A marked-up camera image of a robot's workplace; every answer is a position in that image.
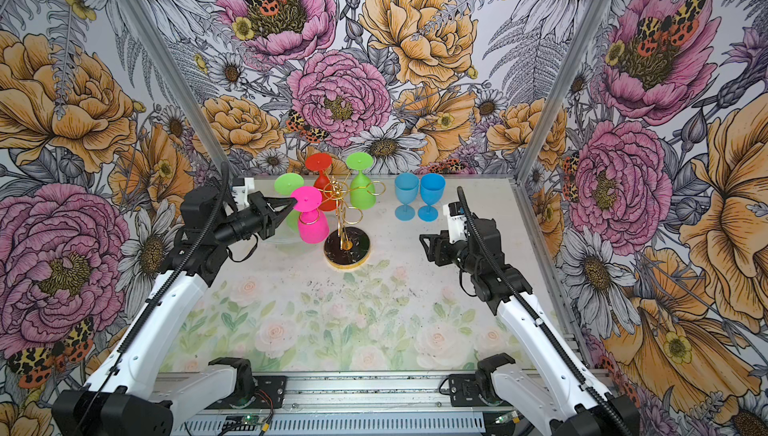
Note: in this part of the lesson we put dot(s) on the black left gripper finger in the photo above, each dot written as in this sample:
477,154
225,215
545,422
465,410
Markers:
280,203
287,218

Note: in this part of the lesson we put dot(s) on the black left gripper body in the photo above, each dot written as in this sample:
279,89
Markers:
258,217

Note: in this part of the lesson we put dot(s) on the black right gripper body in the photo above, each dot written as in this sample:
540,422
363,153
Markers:
456,254

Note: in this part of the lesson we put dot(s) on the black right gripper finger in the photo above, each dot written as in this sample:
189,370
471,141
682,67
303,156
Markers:
433,238
430,251

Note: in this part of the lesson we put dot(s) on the green wine glass front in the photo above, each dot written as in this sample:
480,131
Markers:
285,185

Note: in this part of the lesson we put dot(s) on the green wine glass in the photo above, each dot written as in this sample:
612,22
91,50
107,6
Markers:
285,185
361,190

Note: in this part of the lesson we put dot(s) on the pink wine glass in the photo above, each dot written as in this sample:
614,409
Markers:
312,223

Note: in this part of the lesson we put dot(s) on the light blue wine glass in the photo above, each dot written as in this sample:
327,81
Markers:
406,192

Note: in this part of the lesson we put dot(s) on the green wine glass back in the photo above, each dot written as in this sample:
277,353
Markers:
361,190

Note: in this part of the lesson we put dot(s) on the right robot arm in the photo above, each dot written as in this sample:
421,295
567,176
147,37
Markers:
566,398

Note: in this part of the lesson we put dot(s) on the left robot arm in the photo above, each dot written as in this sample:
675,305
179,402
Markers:
118,398

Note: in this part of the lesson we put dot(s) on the red wine glass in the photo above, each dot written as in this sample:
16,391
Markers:
321,163

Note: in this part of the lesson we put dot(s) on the gold wine glass rack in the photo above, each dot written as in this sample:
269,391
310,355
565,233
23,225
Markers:
347,246

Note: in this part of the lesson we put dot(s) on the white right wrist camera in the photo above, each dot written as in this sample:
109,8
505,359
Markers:
456,222

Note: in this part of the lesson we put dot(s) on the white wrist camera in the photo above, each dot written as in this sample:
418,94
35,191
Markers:
456,222
242,187

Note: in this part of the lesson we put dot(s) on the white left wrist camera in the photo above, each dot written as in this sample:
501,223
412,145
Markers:
242,187

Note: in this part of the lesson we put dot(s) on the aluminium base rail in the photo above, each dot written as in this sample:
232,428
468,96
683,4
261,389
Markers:
359,403

